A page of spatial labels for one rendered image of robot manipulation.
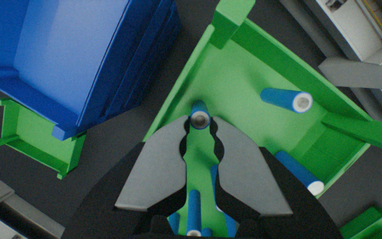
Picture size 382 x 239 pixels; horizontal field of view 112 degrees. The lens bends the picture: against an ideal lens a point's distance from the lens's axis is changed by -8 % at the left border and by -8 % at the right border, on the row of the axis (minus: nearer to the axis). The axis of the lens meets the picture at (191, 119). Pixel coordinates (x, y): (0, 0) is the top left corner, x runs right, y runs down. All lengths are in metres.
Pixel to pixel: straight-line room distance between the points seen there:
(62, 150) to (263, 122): 0.76
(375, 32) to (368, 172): 0.61
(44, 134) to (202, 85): 0.74
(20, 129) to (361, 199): 1.54
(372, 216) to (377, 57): 0.77
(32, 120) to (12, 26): 0.49
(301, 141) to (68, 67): 0.40
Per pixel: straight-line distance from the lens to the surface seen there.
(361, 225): 1.10
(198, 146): 0.20
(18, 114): 0.89
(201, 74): 0.18
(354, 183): 0.96
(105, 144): 0.67
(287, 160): 0.21
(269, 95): 0.18
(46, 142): 0.84
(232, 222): 0.25
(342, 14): 0.51
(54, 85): 0.38
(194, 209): 0.21
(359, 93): 0.74
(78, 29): 0.34
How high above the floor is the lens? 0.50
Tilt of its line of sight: 75 degrees down
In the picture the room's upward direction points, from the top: 172 degrees counter-clockwise
